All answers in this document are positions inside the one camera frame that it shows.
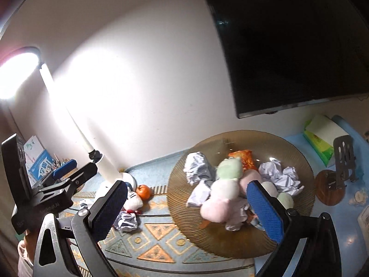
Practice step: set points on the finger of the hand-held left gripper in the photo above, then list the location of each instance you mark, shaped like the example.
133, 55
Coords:
83, 174
65, 168

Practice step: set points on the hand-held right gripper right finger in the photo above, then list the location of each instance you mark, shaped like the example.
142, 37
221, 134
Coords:
265, 210

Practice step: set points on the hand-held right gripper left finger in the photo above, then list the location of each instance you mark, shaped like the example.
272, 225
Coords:
111, 207

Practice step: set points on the pink white green dango plush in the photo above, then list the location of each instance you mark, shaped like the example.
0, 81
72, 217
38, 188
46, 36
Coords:
259, 183
223, 189

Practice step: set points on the pink snack packet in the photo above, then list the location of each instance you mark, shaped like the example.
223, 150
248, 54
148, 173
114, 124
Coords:
245, 158

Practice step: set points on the brown ribbed glass plate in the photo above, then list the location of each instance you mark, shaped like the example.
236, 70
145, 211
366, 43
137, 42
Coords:
207, 147

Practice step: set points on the person's left forearm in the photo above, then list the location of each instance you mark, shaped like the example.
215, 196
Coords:
24, 256

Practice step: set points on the white cat plush toy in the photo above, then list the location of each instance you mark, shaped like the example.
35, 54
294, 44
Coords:
133, 202

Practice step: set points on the white desk lamp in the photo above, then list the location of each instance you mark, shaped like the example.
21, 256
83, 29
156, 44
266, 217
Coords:
109, 170

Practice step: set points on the small tangerine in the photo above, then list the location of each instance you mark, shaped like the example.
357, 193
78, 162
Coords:
143, 192

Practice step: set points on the white printed booklet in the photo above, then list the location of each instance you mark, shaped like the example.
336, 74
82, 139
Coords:
31, 145

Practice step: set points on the blue patterned table mat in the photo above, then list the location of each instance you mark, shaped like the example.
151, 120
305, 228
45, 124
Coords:
161, 254

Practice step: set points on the green tissue pack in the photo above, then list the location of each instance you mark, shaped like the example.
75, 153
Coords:
320, 138

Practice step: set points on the small cream trinket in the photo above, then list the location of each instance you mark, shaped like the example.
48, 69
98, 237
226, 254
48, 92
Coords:
359, 197

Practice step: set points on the metal phone stand wooden base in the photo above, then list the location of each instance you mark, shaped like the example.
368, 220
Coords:
344, 155

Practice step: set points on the white device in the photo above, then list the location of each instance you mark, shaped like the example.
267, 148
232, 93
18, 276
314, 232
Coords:
364, 222

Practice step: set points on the black flat screen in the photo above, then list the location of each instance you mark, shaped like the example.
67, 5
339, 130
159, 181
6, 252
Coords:
288, 49

